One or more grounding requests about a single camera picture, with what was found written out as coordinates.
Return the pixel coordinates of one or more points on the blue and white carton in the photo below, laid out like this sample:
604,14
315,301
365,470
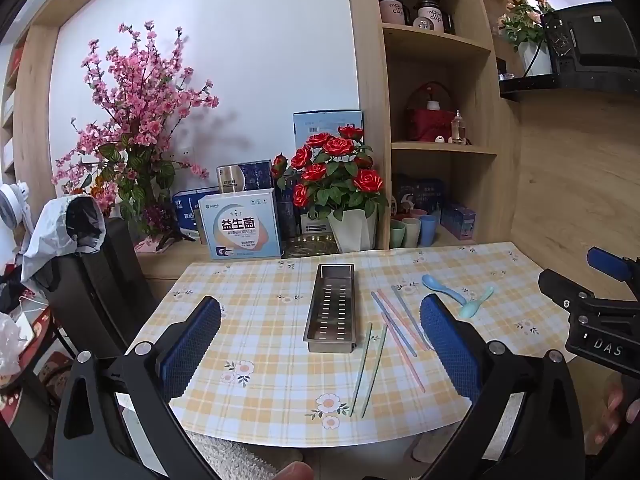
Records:
187,205

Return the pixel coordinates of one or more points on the dark blue box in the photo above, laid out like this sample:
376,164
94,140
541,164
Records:
287,215

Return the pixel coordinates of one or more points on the yellow checked tablecloth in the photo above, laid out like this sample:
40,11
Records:
260,310

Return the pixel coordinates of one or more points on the green cup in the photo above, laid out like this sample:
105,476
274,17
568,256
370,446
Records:
397,235

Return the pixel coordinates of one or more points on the white box with round label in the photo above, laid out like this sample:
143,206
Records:
240,225

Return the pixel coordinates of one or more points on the small glass bottle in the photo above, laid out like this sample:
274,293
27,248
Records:
459,130

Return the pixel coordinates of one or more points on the metal utensil tray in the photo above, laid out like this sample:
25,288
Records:
330,305

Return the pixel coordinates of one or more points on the blue printed box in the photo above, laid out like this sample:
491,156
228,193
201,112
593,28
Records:
425,192

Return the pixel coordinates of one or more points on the pink flower plant white pot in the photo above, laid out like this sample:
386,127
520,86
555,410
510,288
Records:
535,57

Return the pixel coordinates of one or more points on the white fan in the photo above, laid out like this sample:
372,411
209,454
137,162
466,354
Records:
12,202

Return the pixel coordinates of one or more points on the white fluffy rug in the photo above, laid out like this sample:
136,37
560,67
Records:
225,460

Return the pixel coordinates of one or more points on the light blue flat box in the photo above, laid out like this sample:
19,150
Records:
320,122

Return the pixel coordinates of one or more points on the small white blue box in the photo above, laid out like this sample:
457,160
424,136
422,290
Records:
315,225

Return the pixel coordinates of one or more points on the gold and blue box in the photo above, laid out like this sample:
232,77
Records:
235,177

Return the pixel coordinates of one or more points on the grey and black cloth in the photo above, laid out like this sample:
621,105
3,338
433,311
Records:
45,230

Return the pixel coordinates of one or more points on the glass dish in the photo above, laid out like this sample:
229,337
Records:
310,246

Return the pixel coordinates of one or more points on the red basket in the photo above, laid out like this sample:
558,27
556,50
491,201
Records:
425,125

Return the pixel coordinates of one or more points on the clear plastic bag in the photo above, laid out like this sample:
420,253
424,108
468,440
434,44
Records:
10,345

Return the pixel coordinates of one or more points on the blue spoon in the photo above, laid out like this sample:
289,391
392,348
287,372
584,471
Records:
434,281

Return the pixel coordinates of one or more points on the person's left hand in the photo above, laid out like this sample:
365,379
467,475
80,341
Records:
295,472

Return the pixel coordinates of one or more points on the green spoon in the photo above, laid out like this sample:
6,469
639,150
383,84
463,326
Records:
469,309

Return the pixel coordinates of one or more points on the pink chopstick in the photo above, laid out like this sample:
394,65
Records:
403,352
398,315

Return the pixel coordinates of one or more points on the pink blossom flower arrangement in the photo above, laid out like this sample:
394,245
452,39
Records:
135,110

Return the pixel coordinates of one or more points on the wooden shelf unit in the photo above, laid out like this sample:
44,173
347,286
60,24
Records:
370,60

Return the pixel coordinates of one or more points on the person's right hand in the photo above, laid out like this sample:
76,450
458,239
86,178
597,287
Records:
617,415

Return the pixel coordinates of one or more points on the white wall socket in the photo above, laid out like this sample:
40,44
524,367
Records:
186,151

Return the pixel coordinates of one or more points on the blue chopstick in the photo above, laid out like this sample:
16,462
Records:
410,316
394,324

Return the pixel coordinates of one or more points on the black monitor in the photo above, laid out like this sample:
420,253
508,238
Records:
595,40

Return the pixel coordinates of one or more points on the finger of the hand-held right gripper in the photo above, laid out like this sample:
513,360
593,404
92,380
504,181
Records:
562,287
607,262

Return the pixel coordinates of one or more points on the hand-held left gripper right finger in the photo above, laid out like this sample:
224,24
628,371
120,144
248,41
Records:
450,350

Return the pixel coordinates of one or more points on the red rose plant white pot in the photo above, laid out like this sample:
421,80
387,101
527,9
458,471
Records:
350,230

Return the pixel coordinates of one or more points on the black chair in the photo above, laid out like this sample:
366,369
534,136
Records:
100,285

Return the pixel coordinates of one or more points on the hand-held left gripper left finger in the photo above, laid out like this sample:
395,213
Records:
192,345

